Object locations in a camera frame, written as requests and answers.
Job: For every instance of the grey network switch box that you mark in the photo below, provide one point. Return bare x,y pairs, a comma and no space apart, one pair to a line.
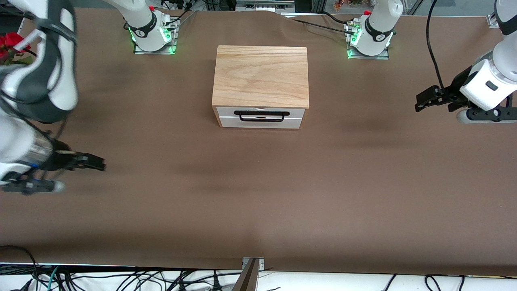
264,5

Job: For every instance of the silver metal bracket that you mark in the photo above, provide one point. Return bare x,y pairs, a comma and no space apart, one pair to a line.
261,262

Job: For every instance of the white-fronted wooden drawer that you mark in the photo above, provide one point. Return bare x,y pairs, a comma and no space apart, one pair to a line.
226,112

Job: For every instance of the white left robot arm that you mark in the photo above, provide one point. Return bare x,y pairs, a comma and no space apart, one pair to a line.
377,24

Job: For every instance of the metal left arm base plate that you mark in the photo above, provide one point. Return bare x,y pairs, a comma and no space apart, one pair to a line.
385,55

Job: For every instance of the light wooden cabinet box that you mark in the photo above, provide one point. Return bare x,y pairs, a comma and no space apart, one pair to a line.
260,76

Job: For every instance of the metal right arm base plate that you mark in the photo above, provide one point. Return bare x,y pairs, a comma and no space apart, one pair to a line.
174,36

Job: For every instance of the white cabinet front panel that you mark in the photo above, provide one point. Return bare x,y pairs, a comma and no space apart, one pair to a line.
260,125

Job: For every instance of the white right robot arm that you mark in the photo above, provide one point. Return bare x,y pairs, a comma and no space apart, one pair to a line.
12,141

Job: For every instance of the red rose with leaves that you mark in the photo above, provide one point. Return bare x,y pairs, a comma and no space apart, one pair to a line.
12,40

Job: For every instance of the aluminium frame corner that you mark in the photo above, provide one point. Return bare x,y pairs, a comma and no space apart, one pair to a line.
490,19

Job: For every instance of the brown camera mount post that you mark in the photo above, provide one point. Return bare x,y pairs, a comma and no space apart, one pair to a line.
248,279

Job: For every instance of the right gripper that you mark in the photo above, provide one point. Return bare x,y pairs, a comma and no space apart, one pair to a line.
60,159

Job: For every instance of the brown table cover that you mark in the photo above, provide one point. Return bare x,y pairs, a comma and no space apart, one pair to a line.
202,202

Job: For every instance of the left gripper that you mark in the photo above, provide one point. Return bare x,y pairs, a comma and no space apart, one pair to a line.
455,91

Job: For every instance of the small red rose bloom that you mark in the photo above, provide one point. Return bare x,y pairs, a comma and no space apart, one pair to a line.
2,55

